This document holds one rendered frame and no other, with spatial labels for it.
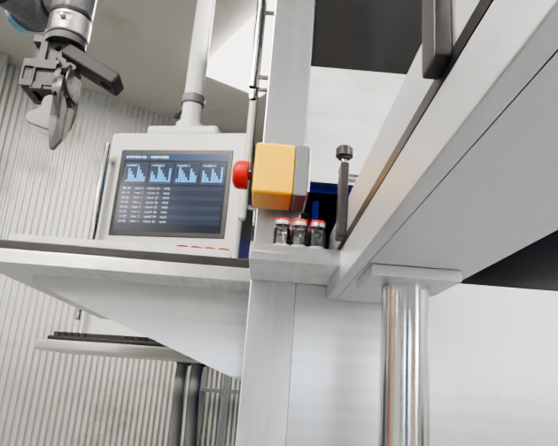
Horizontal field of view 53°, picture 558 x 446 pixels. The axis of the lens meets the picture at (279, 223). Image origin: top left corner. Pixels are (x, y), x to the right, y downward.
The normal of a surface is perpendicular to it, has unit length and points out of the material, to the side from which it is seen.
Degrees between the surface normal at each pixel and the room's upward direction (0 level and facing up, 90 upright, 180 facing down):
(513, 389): 90
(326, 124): 90
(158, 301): 90
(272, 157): 90
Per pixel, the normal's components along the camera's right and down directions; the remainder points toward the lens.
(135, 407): 0.55, -0.20
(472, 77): -1.00, -0.08
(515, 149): -0.07, 0.96
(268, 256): 0.04, -0.29
